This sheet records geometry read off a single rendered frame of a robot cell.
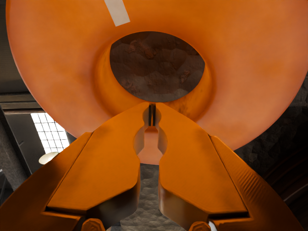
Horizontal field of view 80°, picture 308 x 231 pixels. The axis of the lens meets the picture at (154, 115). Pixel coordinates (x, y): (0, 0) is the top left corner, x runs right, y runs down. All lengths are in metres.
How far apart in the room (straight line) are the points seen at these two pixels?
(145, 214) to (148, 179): 0.11
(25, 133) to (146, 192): 8.92
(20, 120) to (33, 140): 0.98
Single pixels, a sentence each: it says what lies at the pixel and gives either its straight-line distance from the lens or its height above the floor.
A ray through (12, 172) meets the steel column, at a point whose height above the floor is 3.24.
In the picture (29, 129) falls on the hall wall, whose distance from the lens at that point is 9.05.
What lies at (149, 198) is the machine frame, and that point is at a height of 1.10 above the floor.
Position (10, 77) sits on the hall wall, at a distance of 8.38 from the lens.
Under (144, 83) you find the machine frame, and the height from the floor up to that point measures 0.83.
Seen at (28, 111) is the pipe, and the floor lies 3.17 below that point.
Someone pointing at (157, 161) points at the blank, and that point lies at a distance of 0.16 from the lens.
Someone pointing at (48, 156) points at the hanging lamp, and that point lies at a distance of 6.95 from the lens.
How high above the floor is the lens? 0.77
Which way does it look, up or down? 26 degrees up
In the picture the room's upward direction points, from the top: 176 degrees clockwise
